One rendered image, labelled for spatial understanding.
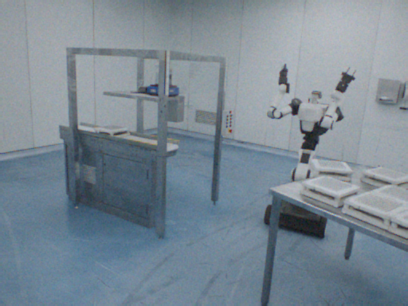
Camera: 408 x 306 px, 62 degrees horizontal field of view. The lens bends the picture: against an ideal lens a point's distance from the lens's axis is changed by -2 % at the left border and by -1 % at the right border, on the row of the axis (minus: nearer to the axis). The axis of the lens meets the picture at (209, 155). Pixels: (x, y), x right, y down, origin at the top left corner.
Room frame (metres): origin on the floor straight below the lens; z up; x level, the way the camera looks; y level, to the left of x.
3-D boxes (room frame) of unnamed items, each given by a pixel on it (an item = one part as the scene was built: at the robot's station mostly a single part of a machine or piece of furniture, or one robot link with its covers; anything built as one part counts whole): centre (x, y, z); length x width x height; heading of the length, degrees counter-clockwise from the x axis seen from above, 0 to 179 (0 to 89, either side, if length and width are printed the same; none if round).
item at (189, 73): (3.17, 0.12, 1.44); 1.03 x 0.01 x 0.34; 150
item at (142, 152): (3.28, 0.93, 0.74); 1.30 x 0.29 x 0.10; 60
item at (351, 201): (1.63, -0.87, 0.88); 0.25 x 0.24 x 0.02; 127
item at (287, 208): (3.32, -0.98, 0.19); 0.64 x 0.52 x 0.33; 155
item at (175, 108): (3.10, 0.37, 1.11); 0.22 x 0.11 x 0.20; 60
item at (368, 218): (1.63, -0.87, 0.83); 0.24 x 0.24 x 0.02; 37
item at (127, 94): (3.08, 0.61, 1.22); 0.62 x 0.38 x 0.04; 60
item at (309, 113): (3.38, -1.02, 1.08); 0.34 x 0.30 x 0.36; 42
